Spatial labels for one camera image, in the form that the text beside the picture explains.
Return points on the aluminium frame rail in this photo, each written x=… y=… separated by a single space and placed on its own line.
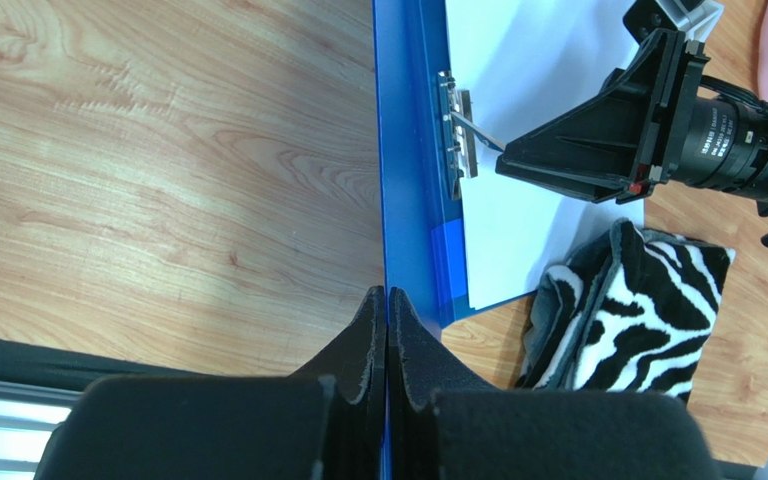
x=28 y=417

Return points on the zebra print cushion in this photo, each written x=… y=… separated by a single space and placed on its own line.
x=630 y=311

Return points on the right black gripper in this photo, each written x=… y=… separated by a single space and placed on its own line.
x=602 y=149

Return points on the metal folder clip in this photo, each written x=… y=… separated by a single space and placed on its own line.
x=460 y=134

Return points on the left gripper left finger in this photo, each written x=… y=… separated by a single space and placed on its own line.
x=323 y=421

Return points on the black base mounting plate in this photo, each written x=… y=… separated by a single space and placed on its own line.
x=40 y=366

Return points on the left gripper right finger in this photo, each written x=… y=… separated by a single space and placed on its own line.
x=446 y=422

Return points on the blue file folder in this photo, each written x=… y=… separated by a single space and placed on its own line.
x=422 y=221

